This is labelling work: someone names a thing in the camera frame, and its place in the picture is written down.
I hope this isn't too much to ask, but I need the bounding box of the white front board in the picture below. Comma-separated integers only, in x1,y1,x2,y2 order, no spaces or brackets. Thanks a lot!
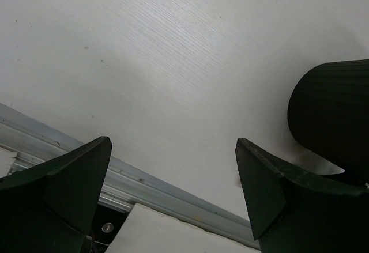
107,204,258,253

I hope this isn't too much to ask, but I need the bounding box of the black ribbed waste bin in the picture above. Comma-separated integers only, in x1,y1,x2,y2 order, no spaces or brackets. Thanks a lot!
287,59,368,182

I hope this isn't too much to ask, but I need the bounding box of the aluminium table edge rail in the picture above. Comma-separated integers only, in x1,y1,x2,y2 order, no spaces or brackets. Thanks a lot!
1,105,260,249

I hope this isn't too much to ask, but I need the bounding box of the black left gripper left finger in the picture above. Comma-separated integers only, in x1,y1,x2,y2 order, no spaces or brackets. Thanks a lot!
1,136,112,252

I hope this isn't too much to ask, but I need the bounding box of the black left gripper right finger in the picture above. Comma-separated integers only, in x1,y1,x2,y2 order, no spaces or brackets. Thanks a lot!
235,138,368,252

